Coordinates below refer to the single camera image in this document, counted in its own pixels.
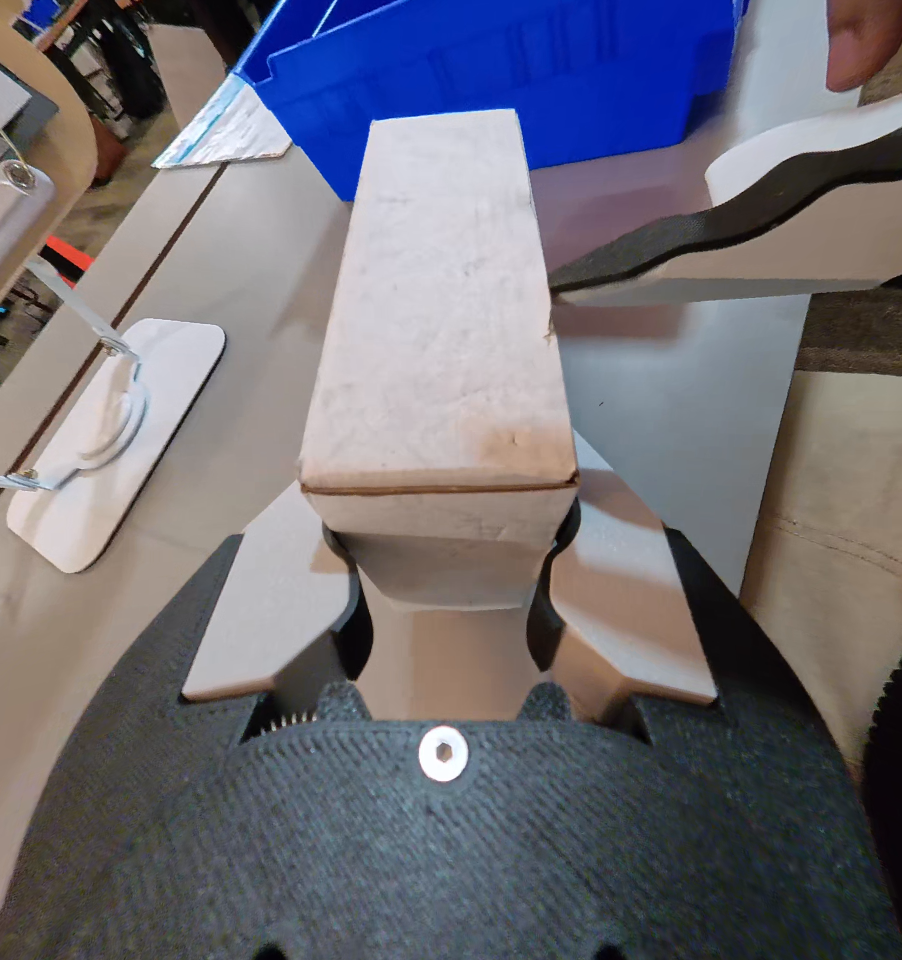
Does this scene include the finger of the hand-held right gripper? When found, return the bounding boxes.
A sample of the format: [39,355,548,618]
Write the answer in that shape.
[552,96,902,282]
[548,151,902,309]

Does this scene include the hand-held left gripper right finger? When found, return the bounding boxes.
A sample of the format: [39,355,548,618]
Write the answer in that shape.
[524,433,721,723]

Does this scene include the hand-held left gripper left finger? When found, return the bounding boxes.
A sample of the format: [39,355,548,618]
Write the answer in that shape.
[181,480,375,704]

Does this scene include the blue plastic bin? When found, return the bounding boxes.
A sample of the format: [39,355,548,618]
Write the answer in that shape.
[232,0,751,204]

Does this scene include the white cardboard mailer box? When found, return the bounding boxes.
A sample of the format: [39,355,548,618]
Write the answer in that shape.
[295,108,581,612]

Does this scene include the person's right hand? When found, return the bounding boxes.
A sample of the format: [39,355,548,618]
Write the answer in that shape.
[826,0,902,93]

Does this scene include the person's beige pants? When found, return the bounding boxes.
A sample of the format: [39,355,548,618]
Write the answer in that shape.
[739,367,902,781]

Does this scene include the white and wooden document stand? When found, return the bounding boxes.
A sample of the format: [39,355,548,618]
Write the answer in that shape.
[0,0,227,576]

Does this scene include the red object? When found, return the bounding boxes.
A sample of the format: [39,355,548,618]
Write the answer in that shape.
[44,234,96,273]

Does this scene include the blue-bordered paper sheet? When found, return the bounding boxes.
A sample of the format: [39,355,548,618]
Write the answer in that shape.
[153,75,293,170]

